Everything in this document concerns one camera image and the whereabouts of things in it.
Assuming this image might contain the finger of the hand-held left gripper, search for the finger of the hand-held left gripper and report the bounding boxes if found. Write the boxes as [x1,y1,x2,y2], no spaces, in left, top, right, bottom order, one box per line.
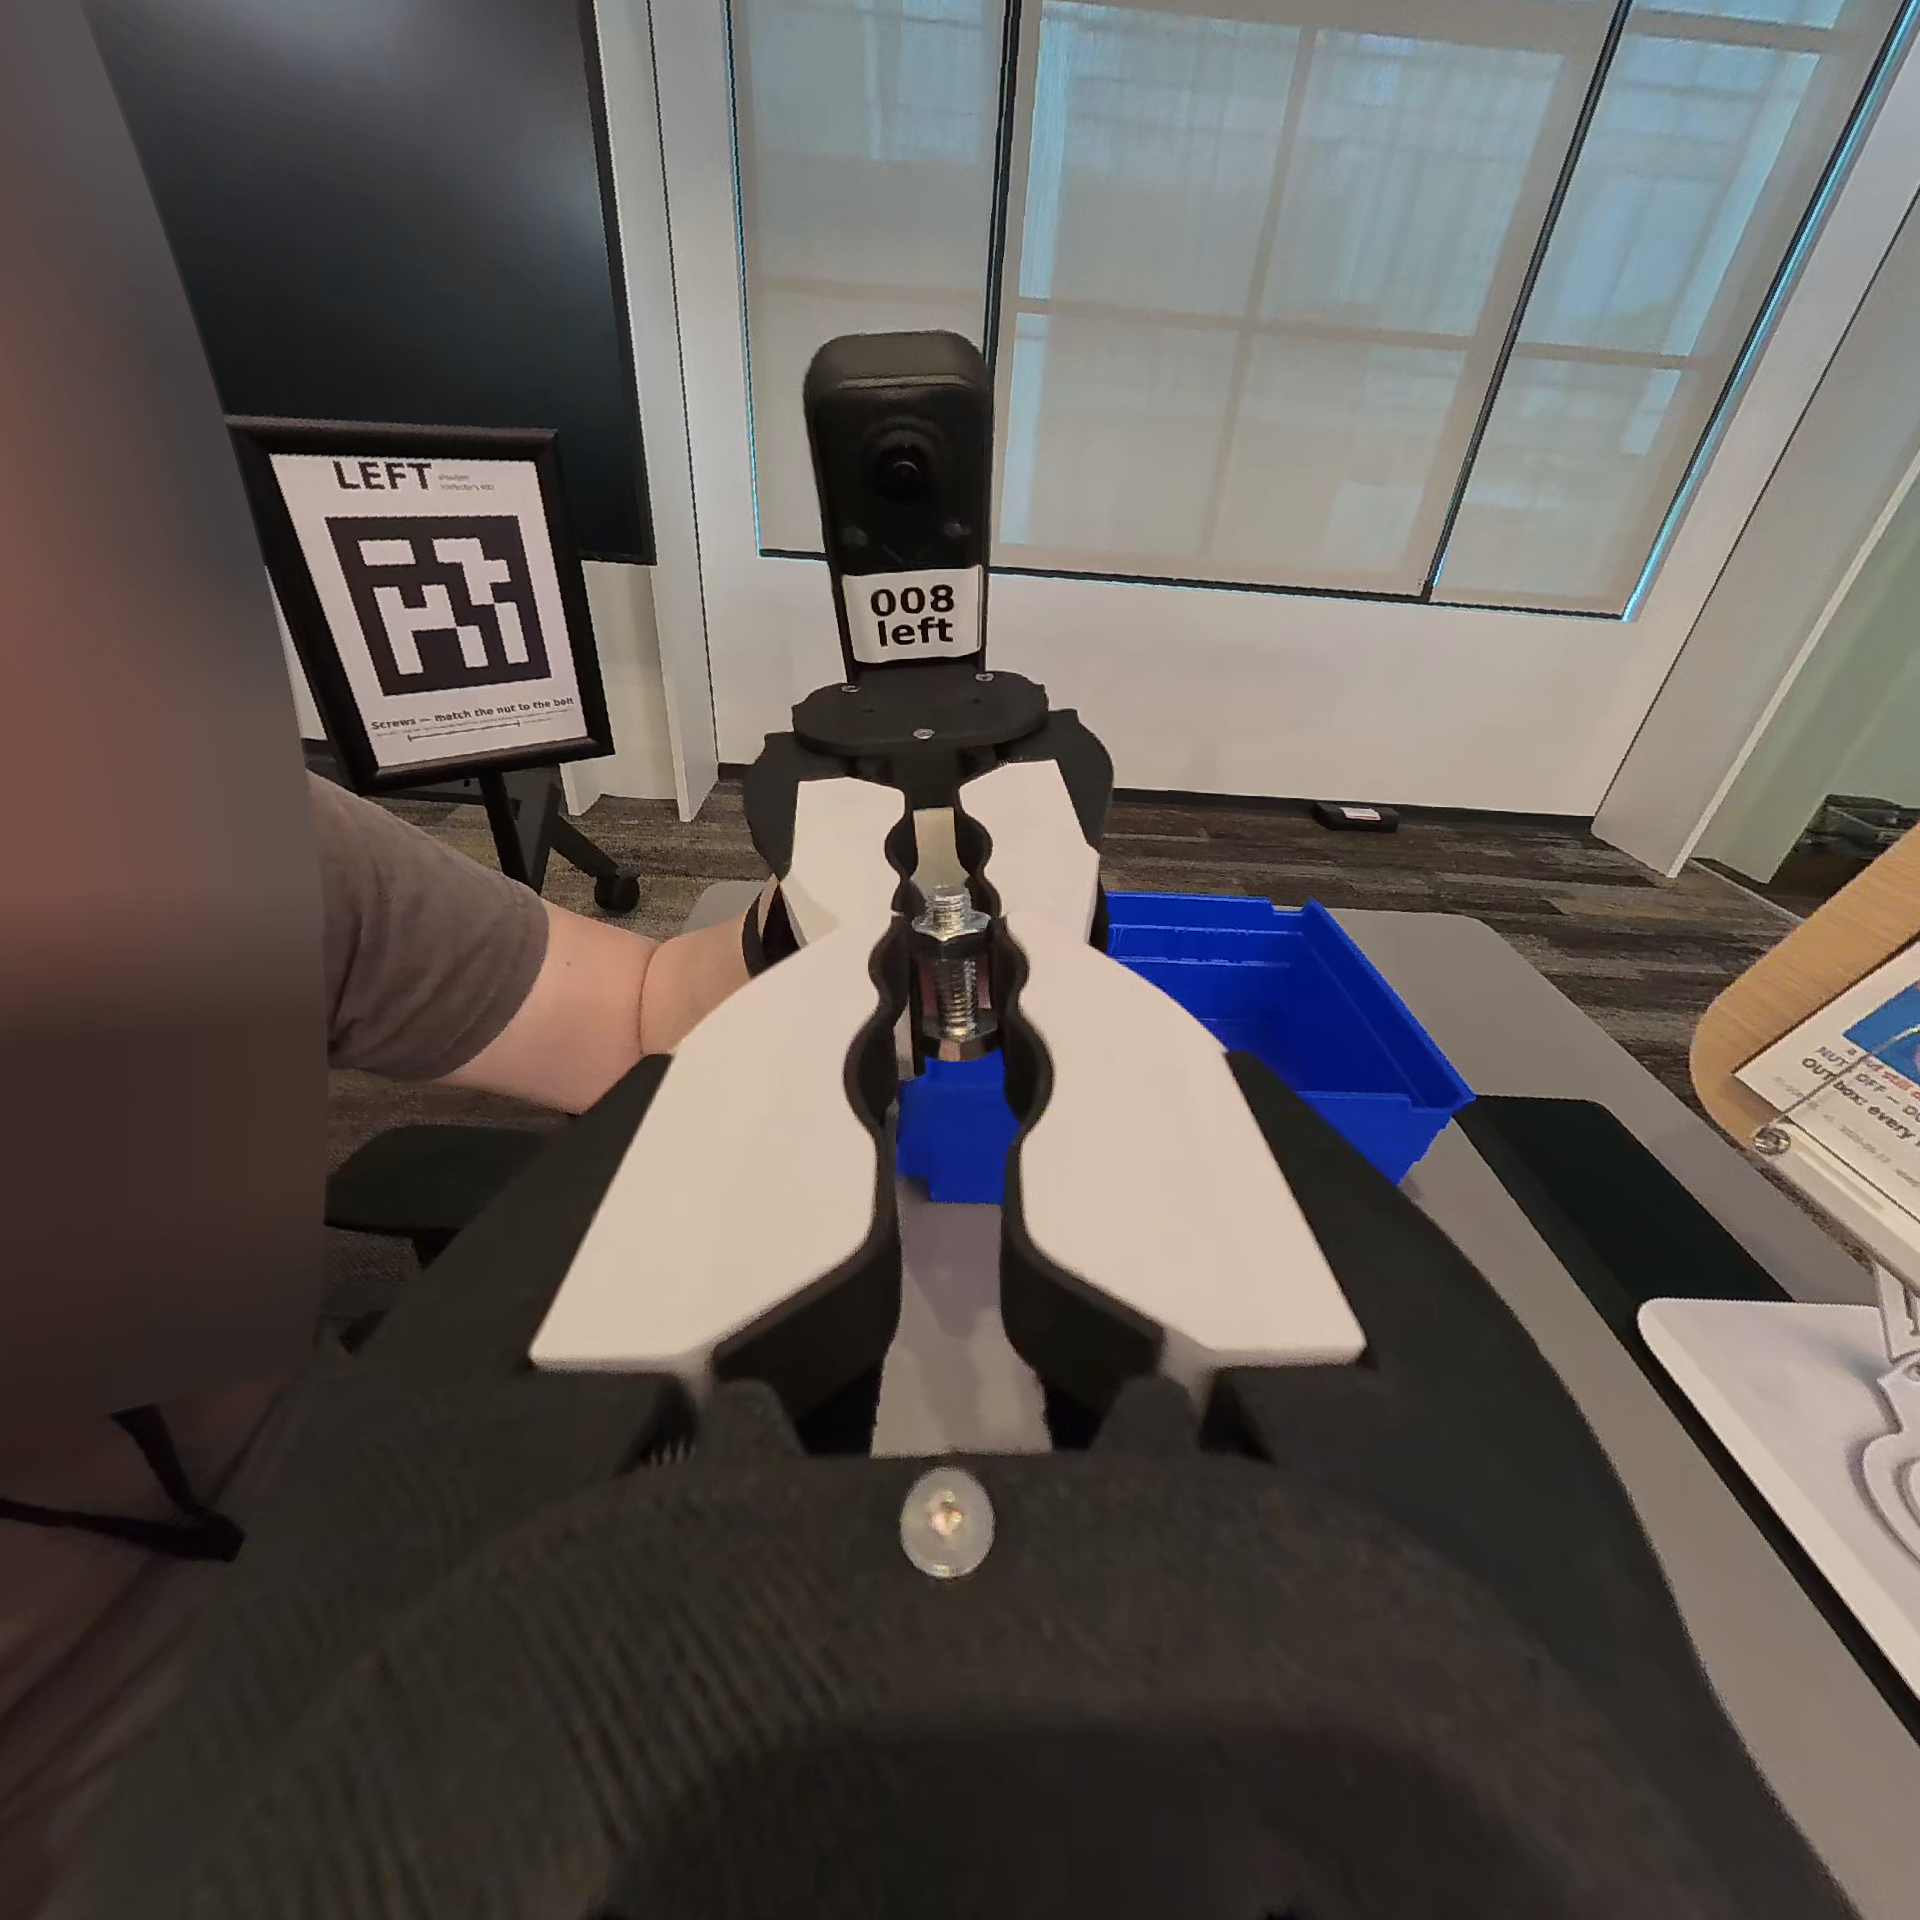
[777,775,914,960]
[965,758,1114,969]

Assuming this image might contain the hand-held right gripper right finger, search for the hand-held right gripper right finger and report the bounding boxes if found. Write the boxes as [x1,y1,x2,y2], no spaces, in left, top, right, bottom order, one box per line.
[994,903,1369,1450]

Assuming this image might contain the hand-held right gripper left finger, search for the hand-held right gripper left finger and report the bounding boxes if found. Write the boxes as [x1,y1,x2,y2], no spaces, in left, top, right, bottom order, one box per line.
[529,909,911,1450]

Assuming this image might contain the blue plastic parts bin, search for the blue plastic parts bin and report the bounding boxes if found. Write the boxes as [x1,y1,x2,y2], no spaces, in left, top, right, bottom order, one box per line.
[896,891,1475,1207]

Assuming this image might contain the person's left forearm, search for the person's left forearm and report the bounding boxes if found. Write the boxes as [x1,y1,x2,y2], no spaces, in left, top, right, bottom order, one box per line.
[327,897,663,1120]

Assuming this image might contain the person's left hand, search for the person's left hand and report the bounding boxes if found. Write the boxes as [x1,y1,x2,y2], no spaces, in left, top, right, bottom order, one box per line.
[642,920,770,1058]

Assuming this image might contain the large glass window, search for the large glass window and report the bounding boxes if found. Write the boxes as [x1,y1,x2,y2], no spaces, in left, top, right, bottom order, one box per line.
[728,0,1877,621]

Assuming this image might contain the black framed marker sign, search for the black framed marker sign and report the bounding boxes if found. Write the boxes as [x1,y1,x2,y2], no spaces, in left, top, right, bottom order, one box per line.
[225,422,648,921]

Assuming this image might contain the wooden document stand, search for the wooden document stand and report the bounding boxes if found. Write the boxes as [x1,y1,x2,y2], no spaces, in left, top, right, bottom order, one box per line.
[1639,856,1920,1614]

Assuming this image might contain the printed instruction sheet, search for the printed instruction sheet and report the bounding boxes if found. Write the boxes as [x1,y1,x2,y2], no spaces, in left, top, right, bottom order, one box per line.
[1733,937,1920,1278]

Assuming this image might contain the large black wall panel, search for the large black wall panel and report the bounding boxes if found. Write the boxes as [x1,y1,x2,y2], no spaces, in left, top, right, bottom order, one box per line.
[90,0,656,569]

